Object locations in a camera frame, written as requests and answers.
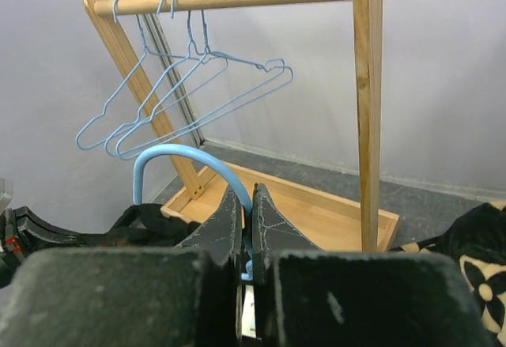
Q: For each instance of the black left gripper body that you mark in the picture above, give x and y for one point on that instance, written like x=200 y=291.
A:
x=11 y=251

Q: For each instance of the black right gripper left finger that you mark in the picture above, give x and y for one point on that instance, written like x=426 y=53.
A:
x=186 y=295

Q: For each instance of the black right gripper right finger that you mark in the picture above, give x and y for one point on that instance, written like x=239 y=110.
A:
x=305 y=296

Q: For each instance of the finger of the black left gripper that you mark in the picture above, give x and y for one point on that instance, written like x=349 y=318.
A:
x=33 y=229

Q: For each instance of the wooden clothes rack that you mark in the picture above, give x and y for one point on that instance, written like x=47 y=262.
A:
x=335 y=50

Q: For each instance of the black shirt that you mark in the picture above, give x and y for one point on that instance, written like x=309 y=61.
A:
x=144 y=225

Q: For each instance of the black cream fleece garment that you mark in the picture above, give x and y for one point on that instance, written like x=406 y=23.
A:
x=476 y=242

